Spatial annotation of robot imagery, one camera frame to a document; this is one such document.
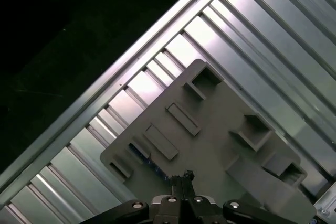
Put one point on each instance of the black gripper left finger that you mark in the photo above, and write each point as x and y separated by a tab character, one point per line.
165	211

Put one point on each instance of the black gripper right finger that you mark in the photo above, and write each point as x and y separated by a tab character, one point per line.
202	211

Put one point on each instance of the RAM stick with black chips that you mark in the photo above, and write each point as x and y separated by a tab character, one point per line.
152	163

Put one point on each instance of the grey parts rack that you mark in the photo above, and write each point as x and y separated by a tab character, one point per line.
210	142

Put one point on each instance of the black PC case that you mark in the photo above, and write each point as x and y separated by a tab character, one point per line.
328	208

